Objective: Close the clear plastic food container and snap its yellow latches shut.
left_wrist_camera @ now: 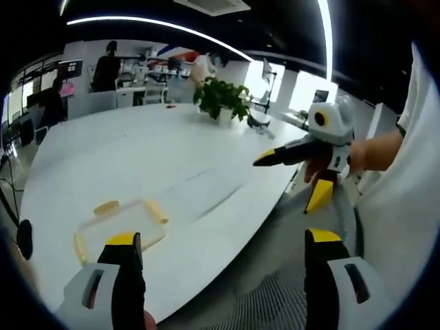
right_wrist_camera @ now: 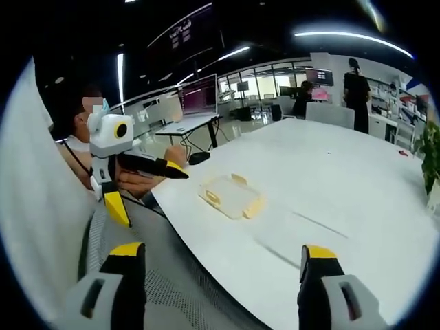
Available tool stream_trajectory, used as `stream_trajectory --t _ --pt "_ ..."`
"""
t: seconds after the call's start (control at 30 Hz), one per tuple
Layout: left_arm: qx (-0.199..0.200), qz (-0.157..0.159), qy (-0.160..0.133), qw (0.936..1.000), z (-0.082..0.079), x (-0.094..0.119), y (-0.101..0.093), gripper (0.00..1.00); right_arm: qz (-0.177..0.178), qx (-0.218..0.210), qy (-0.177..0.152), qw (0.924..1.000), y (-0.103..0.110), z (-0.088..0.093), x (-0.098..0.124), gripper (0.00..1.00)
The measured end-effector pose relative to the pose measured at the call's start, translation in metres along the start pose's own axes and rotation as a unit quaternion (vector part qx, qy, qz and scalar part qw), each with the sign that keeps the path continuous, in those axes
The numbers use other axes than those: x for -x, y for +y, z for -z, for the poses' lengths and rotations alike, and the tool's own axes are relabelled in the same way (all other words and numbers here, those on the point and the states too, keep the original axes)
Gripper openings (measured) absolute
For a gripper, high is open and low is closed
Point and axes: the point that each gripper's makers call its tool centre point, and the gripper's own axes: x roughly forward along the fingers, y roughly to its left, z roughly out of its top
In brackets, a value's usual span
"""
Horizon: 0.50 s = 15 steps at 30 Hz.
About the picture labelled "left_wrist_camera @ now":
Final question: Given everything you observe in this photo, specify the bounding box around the long ceiling light strip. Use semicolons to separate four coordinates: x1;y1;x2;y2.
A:
66;16;257;63

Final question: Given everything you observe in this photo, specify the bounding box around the dark wall screen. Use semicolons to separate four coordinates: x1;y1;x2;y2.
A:
57;59;84;84

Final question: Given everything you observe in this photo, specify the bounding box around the black foam-tipped cable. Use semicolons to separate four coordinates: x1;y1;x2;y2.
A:
0;177;34;261

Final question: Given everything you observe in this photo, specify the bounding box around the person's white shirt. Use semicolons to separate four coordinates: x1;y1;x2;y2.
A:
355;41;440;330

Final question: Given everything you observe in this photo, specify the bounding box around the white office chair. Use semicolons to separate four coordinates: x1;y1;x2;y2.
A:
143;80;170;105

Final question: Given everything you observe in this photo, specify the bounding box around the dark curved object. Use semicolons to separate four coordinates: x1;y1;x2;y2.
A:
246;115;273;131

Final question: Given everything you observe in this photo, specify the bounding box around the green potted plant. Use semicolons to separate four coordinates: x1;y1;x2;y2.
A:
193;76;254;122

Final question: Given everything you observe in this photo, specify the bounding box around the grey corrugated hose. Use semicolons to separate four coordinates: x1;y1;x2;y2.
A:
332;185;362;257

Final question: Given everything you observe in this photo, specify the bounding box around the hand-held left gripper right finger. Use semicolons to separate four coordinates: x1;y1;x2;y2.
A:
304;228;383;330

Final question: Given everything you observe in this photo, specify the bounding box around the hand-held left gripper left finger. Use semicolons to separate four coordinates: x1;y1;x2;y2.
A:
54;232;147;330

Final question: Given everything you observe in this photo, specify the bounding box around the person's right hand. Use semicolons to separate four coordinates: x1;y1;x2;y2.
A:
304;139;373;188

